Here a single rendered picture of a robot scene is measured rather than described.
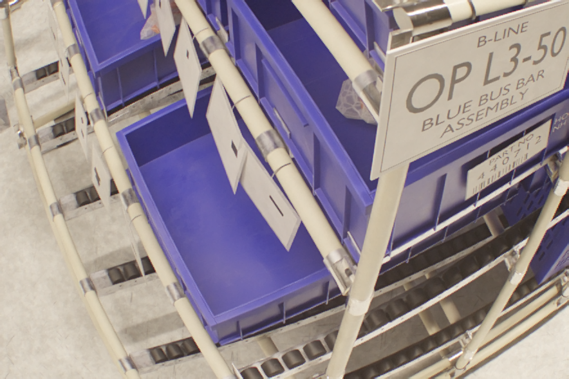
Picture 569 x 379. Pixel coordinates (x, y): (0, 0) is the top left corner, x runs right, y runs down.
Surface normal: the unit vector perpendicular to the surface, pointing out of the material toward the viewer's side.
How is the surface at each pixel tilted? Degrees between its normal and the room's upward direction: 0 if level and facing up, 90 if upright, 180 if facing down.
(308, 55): 5
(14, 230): 0
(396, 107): 90
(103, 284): 11
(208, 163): 3
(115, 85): 90
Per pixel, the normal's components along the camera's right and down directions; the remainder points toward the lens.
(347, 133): -0.03, -0.46
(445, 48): 0.46, 0.79
